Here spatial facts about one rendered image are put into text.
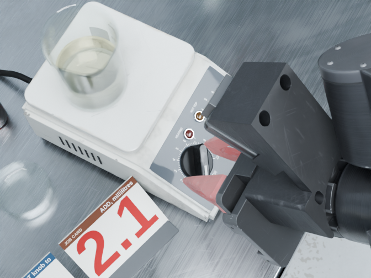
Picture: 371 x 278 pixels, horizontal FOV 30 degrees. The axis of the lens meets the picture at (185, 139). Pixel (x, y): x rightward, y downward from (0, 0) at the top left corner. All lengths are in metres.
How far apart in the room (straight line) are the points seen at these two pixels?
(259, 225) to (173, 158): 0.18
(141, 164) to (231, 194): 0.17
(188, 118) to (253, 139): 0.25
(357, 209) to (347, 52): 0.09
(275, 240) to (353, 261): 0.20
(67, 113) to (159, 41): 0.11
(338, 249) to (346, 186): 0.26
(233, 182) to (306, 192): 0.07
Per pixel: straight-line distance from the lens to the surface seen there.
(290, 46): 0.74
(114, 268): 0.66
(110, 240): 0.65
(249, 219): 0.45
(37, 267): 0.63
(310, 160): 0.41
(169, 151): 0.62
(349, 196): 0.42
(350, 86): 0.37
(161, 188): 0.63
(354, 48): 0.40
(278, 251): 0.48
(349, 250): 0.67
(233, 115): 0.38
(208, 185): 0.48
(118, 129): 0.61
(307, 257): 0.66
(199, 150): 0.62
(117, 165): 0.63
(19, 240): 0.69
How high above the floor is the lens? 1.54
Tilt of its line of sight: 68 degrees down
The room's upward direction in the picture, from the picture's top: 5 degrees counter-clockwise
